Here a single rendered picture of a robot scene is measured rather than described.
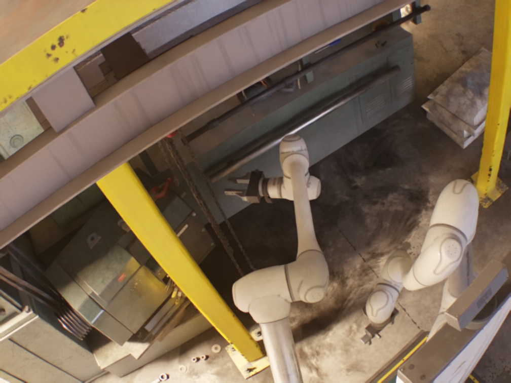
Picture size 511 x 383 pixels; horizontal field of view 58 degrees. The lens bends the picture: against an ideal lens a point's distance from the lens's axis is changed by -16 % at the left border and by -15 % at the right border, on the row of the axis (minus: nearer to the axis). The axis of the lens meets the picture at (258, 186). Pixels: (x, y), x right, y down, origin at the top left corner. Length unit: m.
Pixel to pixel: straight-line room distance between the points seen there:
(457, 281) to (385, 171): 1.57
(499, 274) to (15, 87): 1.04
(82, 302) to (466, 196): 1.63
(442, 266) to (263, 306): 0.64
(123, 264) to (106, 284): 0.13
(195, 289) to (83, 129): 0.85
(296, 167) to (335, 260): 1.06
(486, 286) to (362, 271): 2.13
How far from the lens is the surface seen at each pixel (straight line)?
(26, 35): 1.45
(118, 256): 2.30
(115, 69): 1.44
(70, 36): 1.15
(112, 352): 2.83
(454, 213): 1.49
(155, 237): 1.65
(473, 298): 0.84
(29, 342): 2.67
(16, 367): 2.86
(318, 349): 2.79
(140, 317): 2.55
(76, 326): 2.52
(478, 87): 3.46
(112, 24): 1.16
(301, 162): 2.07
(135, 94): 1.35
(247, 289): 1.75
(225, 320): 2.27
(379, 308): 1.90
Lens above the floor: 2.64
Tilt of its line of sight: 52 degrees down
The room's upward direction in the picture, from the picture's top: 22 degrees counter-clockwise
